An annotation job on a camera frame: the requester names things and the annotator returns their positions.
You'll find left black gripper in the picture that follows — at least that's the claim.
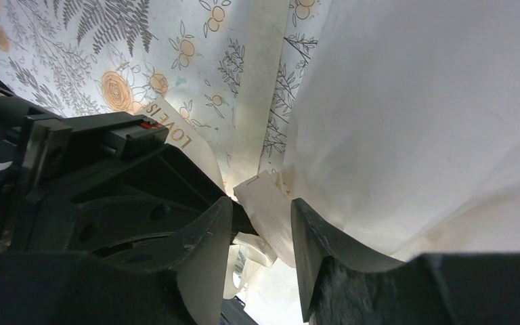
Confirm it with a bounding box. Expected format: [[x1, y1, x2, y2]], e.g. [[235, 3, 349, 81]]
[[0, 74, 259, 259]]

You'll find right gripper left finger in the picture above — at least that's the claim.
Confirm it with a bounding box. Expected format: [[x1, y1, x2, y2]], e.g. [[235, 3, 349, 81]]
[[108, 197, 232, 324]]

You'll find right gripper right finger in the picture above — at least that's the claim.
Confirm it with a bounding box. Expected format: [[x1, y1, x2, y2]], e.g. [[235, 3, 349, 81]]
[[290, 198, 403, 322]]

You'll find white wrapping paper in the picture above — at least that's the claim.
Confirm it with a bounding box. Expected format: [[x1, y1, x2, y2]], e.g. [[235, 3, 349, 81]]
[[237, 0, 520, 325]]

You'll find floral tablecloth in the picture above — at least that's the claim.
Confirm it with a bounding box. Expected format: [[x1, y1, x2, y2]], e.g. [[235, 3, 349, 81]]
[[0, 0, 332, 180]]

